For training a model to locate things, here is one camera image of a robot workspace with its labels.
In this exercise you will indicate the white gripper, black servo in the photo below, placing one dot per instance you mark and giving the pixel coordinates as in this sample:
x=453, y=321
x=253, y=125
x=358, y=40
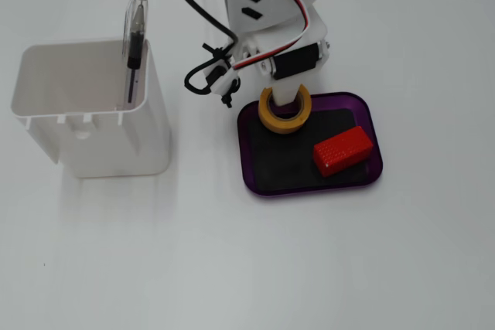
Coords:
x=295, y=62

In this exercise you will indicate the black mat inside tray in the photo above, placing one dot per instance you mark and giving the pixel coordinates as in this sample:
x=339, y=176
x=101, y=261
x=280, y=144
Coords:
x=282, y=160

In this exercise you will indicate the red textured block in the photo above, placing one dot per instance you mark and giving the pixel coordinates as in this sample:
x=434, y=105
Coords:
x=342, y=152

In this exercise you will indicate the small white-mounted camera module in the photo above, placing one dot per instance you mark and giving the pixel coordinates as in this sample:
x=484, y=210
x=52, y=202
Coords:
x=224, y=79

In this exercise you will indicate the yellow masking tape roll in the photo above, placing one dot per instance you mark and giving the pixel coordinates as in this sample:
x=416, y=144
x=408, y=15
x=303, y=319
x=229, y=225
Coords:
x=284, y=126

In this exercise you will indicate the purple plastic tray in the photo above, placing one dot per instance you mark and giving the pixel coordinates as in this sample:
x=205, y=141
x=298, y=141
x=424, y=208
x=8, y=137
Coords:
x=243, y=140

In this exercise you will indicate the white plastic pen holder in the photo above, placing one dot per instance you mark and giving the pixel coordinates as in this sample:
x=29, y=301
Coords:
x=96, y=140

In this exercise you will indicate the clear ballpoint pen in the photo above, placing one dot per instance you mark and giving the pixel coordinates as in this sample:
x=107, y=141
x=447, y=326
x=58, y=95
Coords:
x=135, y=42

